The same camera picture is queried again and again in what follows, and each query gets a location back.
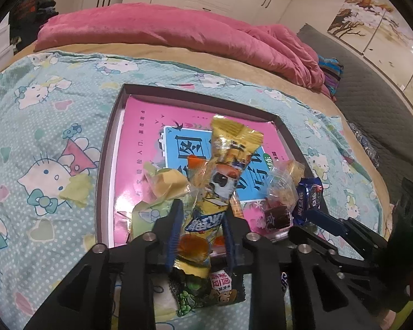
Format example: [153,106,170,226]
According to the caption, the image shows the blue cookie packet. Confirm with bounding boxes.
[294,177,323,226]

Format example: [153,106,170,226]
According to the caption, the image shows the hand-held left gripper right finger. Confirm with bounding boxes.
[224,210,381,330]

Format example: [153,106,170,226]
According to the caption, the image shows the small clear cookie packet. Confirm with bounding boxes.
[277,160,305,183]

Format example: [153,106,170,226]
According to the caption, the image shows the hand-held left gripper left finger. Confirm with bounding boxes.
[22,199,184,330]

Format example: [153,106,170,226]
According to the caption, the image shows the beige bed sheet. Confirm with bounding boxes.
[0,38,391,244]

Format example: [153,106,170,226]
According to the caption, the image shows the blossom tree wall painting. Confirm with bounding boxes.
[327,0,413,111]

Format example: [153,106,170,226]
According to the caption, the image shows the orange snack packet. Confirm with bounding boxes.
[187,155,245,221]

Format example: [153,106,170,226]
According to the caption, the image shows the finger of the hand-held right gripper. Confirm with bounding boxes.
[306,209,383,249]
[289,227,365,273]

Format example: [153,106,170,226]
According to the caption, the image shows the long yellow snack packet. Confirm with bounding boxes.
[174,115,264,279]

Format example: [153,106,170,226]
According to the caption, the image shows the dark patterned cloth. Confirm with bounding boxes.
[347,122,381,169]

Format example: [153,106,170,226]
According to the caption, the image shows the clear packet with yellow cake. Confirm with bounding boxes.
[143,163,190,202]

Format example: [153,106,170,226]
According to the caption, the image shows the pink duvet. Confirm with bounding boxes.
[34,3,331,93]

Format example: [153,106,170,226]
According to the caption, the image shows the dark grey shallow box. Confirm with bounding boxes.
[96,83,326,248]

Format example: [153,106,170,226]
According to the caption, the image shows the dark green snack packet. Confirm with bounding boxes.
[170,266,245,317]

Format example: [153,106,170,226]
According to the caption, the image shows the colourful striped cloth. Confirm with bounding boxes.
[318,55,345,102]

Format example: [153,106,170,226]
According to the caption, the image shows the grey quilted headboard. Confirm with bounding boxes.
[296,23,413,193]

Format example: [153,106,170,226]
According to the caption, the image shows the cartoon cat printed blanket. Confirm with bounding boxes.
[0,51,382,330]

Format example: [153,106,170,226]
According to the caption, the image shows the pink and blue book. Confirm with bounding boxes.
[113,93,293,244]

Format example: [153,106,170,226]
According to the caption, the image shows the pile of dark clothes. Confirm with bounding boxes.
[9,0,61,54]

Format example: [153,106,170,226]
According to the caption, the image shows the clear packet with brown pastry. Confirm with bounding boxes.
[260,175,297,239]

